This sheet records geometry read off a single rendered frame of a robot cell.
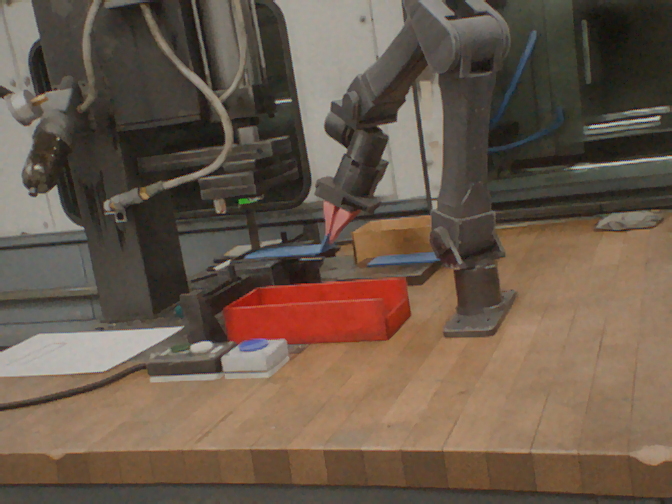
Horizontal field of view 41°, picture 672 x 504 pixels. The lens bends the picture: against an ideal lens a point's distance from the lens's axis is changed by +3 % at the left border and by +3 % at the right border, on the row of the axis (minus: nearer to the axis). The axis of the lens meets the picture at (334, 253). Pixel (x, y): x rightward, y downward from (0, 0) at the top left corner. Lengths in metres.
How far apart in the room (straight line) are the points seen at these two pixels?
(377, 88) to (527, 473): 0.68
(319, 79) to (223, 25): 0.68
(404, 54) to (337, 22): 0.84
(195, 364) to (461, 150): 0.46
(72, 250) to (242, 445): 1.70
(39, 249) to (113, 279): 1.05
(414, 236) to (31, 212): 1.34
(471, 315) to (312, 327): 0.22
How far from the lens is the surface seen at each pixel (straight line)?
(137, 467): 1.02
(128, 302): 1.62
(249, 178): 1.40
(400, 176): 2.07
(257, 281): 1.44
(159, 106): 1.51
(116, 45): 1.55
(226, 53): 1.48
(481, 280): 1.23
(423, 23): 1.19
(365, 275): 1.54
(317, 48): 2.13
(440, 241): 1.23
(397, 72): 1.29
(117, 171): 1.57
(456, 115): 1.19
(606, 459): 0.84
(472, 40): 1.16
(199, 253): 2.34
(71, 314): 2.65
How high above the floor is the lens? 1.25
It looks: 10 degrees down
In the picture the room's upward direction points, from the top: 9 degrees counter-clockwise
